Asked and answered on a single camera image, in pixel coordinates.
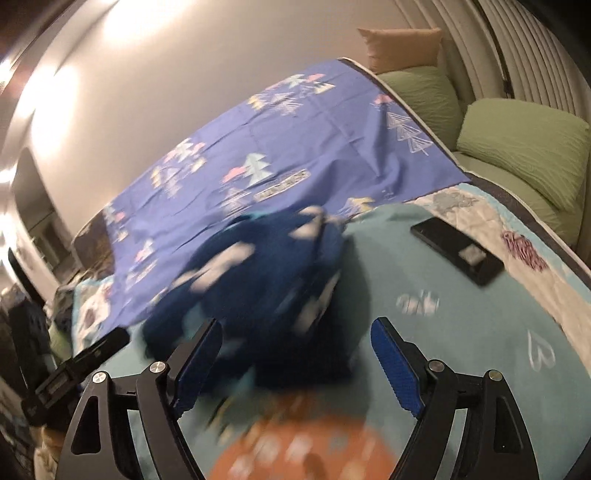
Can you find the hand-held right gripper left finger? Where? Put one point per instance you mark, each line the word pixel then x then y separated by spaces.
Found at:
pixel 201 364

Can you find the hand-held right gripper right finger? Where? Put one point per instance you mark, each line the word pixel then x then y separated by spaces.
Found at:
pixel 395 369

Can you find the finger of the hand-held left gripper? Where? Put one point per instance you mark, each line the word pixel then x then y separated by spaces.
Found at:
pixel 104 346

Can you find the navy star print fleece robe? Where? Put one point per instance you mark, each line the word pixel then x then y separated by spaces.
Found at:
pixel 258 286

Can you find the white printed quilt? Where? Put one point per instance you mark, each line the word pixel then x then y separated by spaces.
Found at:
pixel 92 314

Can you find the teal printed blanket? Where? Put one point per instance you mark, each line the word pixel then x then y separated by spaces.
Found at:
pixel 461 332

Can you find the dark printed headboard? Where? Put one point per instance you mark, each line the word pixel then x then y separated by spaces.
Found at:
pixel 94 249

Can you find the black phone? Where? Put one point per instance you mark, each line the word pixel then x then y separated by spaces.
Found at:
pixel 455 249

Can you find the blue tree print sheet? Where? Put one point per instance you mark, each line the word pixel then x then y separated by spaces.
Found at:
pixel 323 134

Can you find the large green pillow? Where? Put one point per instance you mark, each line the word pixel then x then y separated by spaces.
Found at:
pixel 526 147

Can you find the small green pillow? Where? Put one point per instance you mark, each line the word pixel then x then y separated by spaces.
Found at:
pixel 425 101

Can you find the black floor lamp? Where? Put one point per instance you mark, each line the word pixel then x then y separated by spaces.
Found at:
pixel 503 69

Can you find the tan pillow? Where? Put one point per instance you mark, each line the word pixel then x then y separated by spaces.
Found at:
pixel 401 48

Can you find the white pleated curtain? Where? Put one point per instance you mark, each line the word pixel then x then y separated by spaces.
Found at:
pixel 531 41

